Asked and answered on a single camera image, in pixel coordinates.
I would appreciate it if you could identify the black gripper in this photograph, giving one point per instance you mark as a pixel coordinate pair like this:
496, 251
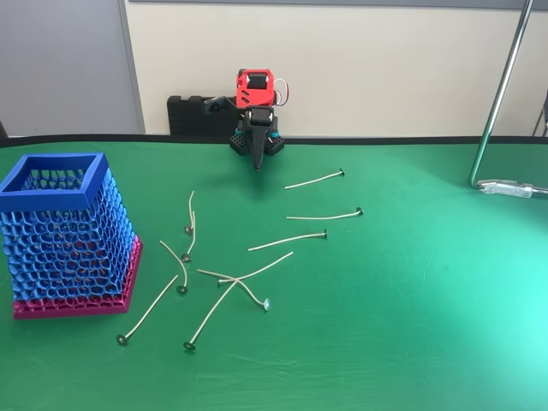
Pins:
259, 147

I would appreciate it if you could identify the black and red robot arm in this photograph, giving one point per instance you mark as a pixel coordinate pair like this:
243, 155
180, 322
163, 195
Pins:
257, 96

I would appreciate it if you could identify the blue and magenta mesh basket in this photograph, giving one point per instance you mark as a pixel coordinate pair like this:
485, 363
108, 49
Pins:
64, 240

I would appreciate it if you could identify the black plastic tool case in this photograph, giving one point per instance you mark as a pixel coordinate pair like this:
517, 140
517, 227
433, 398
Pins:
188, 120

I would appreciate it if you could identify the green table cloth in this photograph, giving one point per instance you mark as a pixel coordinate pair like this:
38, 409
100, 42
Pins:
385, 299

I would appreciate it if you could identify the silver metal pole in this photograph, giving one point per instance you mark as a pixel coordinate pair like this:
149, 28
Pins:
501, 85

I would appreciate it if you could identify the silver metal clamp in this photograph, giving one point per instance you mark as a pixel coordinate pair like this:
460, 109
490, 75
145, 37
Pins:
509, 188

